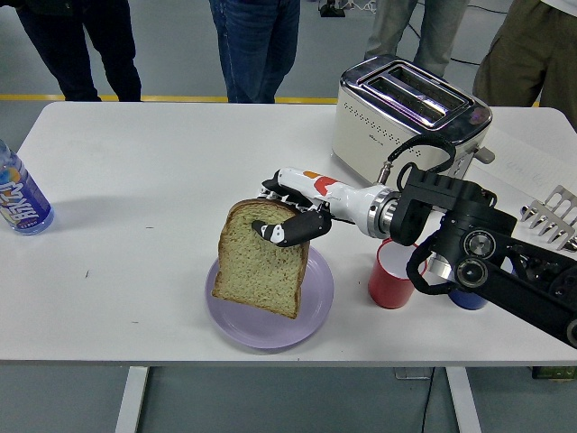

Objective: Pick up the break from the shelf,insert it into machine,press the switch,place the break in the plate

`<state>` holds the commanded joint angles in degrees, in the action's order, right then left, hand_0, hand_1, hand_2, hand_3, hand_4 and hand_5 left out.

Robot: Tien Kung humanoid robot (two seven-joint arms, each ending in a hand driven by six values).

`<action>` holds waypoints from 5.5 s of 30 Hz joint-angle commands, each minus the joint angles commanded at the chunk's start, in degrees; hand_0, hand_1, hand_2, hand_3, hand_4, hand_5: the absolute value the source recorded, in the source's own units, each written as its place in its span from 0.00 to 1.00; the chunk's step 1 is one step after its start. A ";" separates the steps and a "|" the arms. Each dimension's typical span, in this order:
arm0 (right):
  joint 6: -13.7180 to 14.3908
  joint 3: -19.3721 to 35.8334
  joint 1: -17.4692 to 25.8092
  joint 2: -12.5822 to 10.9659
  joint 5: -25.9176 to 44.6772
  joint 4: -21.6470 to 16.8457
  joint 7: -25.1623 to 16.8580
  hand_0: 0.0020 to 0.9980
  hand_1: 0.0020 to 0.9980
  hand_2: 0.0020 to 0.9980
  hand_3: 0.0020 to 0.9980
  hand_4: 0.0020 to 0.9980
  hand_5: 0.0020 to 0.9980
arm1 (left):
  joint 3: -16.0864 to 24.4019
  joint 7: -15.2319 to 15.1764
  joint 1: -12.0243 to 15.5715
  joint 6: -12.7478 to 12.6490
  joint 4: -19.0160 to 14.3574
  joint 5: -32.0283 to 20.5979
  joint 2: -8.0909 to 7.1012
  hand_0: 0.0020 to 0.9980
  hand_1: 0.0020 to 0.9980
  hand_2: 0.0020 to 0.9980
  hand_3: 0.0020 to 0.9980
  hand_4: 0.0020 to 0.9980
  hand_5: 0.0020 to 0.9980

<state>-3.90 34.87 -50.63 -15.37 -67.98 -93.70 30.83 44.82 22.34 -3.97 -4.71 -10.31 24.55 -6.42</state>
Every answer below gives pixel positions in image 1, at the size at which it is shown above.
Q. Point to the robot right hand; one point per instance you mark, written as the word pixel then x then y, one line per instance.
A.
pixel 324 189

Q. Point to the cream and chrome toaster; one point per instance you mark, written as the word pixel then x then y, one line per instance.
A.
pixel 383 131

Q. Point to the slice of brown bread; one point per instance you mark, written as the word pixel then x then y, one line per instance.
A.
pixel 257 270

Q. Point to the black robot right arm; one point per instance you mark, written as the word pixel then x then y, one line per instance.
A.
pixel 473 243

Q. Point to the lilac round plate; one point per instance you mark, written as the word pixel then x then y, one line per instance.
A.
pixel 315 293

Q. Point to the red enamel mug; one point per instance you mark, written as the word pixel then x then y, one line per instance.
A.
pixel 387 284

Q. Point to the person in blue jeans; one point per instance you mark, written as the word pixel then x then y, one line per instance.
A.
pixel 257 49

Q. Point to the black power strip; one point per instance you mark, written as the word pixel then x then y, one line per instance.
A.
pixel 331 10

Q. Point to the blue enamel mug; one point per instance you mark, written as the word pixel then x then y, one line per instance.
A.
pixel 469 300

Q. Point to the person in grey trousers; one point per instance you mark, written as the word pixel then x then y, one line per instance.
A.
pixel 433 36

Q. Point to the white paper sheet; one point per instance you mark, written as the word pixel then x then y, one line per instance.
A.
pixel 518 167

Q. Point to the grey box under table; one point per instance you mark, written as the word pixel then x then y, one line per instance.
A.
pixel 412 373

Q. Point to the metal toast rack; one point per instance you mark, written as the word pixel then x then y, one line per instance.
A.
pixel 552 216

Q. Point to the person in olive trousers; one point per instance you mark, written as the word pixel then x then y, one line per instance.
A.
pixel 527 58

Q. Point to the white table leg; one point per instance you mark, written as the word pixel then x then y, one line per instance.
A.
pixel 464 401
pixel 131 401

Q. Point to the person in black trousers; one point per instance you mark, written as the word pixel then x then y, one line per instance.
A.
pixel 90 49

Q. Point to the black table control panel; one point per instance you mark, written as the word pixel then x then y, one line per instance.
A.
pixel 554 372

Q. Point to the blue-label plastic drink bottle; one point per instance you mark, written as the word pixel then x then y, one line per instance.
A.
pixel 24 198

